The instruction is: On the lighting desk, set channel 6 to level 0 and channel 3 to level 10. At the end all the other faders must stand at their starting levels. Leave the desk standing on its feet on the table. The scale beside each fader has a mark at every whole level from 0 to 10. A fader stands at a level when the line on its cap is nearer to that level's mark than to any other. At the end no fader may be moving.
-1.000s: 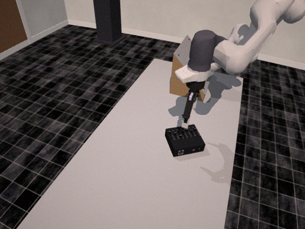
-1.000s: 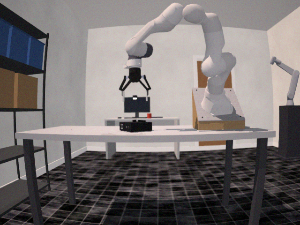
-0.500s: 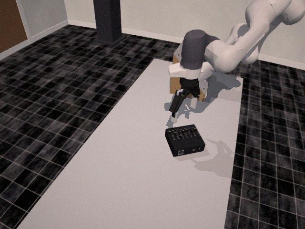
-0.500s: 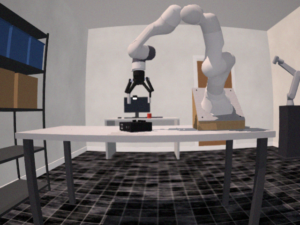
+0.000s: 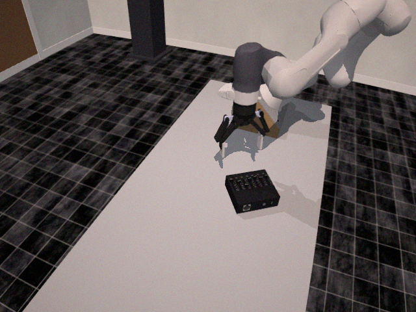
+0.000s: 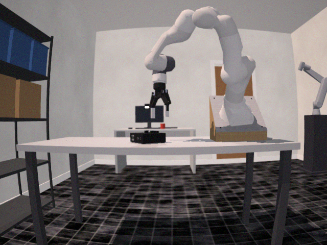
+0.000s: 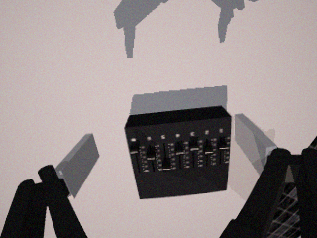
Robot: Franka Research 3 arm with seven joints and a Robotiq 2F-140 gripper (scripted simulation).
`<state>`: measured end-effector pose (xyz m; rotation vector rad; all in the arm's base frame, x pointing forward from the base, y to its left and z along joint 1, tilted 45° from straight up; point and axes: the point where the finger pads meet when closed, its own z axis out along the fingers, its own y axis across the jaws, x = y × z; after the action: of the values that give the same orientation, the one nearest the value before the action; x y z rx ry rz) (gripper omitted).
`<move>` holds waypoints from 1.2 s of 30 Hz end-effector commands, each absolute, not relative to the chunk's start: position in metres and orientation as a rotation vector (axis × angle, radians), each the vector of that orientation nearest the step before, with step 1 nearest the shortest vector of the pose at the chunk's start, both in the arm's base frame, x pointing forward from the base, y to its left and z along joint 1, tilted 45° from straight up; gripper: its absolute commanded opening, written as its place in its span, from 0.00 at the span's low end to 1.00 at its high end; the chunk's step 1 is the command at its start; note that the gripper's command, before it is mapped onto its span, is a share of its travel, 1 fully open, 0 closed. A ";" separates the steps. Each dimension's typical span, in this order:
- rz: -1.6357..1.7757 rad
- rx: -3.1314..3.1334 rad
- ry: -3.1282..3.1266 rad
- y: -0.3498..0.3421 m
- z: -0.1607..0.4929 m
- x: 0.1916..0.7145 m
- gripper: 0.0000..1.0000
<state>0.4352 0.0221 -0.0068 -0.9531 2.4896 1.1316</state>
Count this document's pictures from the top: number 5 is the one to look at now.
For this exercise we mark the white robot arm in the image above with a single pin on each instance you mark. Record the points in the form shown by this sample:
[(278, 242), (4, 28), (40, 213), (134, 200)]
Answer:
[(346, 30)]

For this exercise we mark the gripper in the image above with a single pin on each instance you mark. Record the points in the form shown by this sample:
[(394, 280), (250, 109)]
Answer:
[(241, 116)]

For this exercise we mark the black lighting desk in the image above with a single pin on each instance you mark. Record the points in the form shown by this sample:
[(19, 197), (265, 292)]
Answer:
[(251, 191)]

